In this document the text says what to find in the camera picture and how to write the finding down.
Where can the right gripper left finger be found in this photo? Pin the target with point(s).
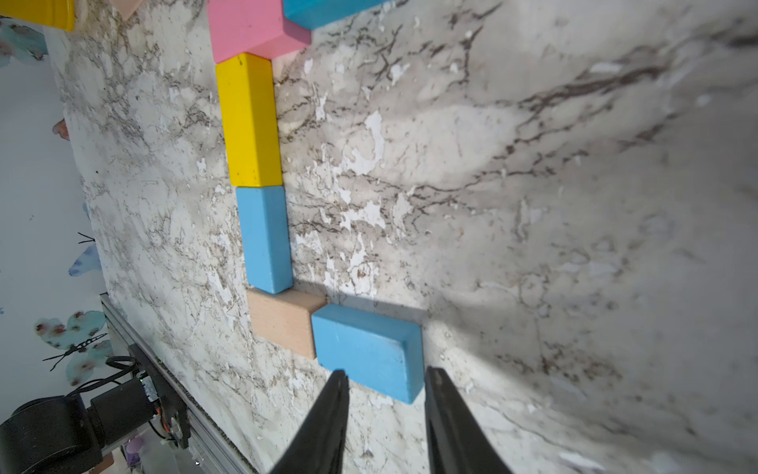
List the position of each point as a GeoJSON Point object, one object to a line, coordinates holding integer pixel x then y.
{"type": "Point", "coordinates": [319, 445]}

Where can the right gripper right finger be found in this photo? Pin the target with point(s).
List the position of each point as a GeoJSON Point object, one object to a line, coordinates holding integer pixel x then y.
{"type": "Point", "coordinates": [456, 442]}

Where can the light blue building block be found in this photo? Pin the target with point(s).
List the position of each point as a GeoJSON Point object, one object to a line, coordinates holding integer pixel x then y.
{"type": "Point", "coordinates": [376, 351]}

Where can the tan building block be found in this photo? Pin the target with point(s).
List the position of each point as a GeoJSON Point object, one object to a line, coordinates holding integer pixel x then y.
{"type": "Point", "coordinates": [285, 318]}

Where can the yellow building block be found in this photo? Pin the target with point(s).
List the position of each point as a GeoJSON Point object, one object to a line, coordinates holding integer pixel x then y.
{"type": "Point", "coordinates": [250, 126]}

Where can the pink building block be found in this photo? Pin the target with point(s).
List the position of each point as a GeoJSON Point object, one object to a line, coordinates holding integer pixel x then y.
{"type": "Point", "coordinates": [258, 27]}

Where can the teal building block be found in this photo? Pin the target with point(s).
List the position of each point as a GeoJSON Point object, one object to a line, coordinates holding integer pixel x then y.
{"type": "Point", "coordinates": [314, 14]}

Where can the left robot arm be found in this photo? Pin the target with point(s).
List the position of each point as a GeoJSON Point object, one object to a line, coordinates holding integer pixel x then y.
{"type": "Point", "coordinates": [70, 433]}

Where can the beige plastic slotted scoop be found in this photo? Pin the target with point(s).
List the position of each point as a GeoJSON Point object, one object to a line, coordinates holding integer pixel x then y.
{"type": "Point", "coordinates": [126, 8]}

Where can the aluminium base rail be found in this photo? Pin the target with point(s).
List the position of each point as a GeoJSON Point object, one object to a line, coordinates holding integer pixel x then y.
{"type": "Point", "coordinates": [199, 437]}

